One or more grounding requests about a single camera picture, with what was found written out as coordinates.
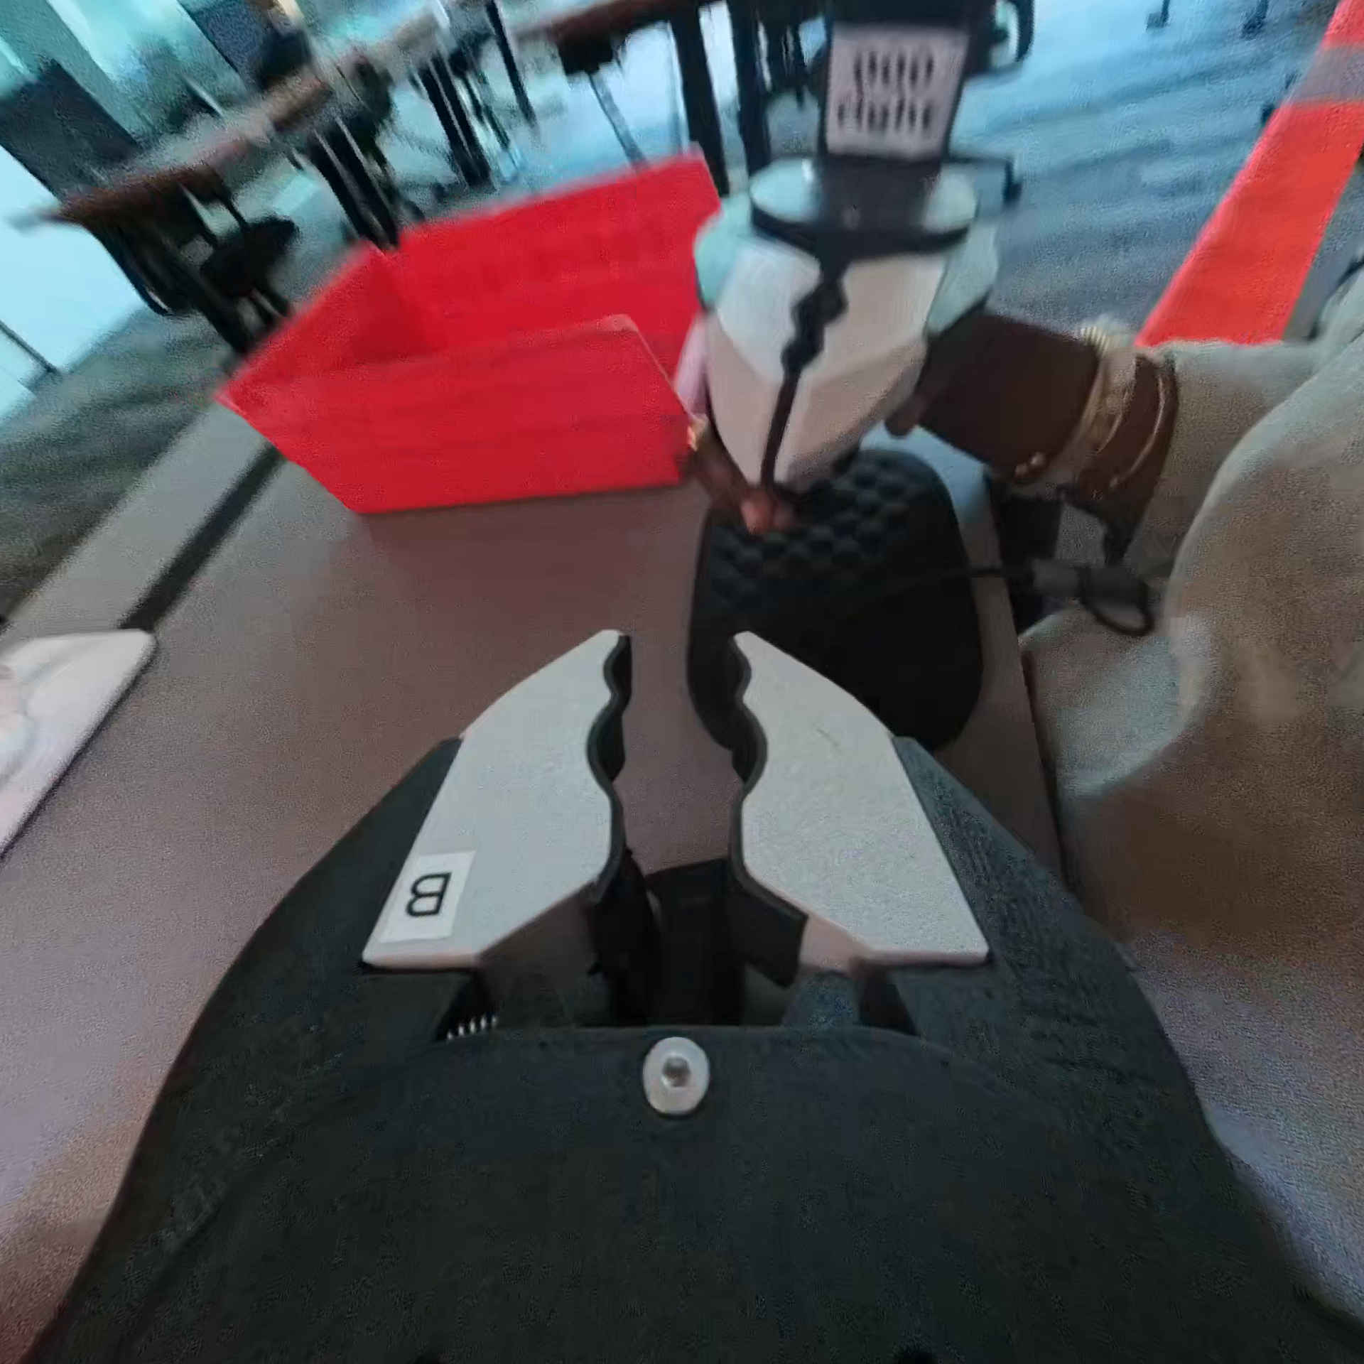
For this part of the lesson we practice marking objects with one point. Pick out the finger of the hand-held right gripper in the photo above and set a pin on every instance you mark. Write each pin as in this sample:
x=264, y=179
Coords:
x=747, y=361
x=864, y=361

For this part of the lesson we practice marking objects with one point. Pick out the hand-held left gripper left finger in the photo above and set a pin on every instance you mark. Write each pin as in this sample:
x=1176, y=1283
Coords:
x=523, y=809

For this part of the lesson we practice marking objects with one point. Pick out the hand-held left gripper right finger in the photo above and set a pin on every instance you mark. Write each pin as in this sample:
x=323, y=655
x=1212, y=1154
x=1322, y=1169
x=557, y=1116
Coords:
x=852, y=842

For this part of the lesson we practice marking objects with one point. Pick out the red plastic bin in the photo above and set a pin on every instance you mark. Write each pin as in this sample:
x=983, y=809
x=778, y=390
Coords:
x=478, y=425

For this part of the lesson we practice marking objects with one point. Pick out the person's right hand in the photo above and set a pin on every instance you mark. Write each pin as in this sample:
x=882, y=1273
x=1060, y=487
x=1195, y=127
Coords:
x=1013, y=393

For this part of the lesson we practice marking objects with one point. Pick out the black honeycomb cushion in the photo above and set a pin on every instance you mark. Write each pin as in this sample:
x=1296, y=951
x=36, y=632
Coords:
x=841, y=599

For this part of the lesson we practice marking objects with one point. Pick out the red slanted bar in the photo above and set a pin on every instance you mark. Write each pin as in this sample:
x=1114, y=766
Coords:
x=1249, y=245

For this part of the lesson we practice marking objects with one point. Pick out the person's pale clothing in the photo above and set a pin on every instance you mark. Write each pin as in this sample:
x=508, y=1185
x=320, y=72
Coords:
x=1256, y=747

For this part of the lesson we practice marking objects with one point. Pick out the black board on white stand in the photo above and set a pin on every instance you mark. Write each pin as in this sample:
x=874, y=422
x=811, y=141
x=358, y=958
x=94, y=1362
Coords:
x=65, y=693

